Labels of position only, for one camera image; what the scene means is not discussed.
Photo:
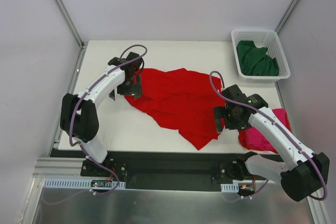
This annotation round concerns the white plastic basket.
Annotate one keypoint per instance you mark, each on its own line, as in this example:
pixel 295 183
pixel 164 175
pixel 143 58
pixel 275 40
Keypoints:
pixel 262 38

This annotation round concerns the folded red t shirt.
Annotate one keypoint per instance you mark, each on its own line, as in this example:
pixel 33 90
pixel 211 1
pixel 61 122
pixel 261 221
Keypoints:
pixel 241 137

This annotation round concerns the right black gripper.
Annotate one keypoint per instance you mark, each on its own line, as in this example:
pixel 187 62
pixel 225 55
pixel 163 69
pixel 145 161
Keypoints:
pixel 219 115

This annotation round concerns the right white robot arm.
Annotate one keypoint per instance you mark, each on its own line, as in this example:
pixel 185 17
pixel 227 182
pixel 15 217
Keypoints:
pixel 301 173

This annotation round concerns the red t shirt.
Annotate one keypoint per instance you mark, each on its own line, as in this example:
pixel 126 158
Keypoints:
pixel 241 137
pixel 181 100

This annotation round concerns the white cable duct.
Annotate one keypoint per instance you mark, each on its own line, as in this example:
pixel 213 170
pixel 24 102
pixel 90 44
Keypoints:
pixel 230 188
pixel 68 183

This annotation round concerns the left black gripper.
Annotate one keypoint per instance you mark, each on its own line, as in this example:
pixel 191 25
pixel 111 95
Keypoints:
pixel 130 89

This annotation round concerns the green t shirt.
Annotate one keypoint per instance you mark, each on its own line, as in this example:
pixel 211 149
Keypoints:
pixel 255 61

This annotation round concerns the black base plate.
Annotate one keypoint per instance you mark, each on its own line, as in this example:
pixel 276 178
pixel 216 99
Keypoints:
pixel 171 171

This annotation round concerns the left white cable duct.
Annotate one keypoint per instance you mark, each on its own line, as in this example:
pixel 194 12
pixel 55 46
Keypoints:
pixel 68 183

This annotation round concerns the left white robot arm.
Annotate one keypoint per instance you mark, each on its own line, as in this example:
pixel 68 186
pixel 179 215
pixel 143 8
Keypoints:
pixel 79 118

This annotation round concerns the right white cable duct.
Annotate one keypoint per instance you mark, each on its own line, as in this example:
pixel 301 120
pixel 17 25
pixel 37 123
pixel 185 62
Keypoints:
pixel 230 188

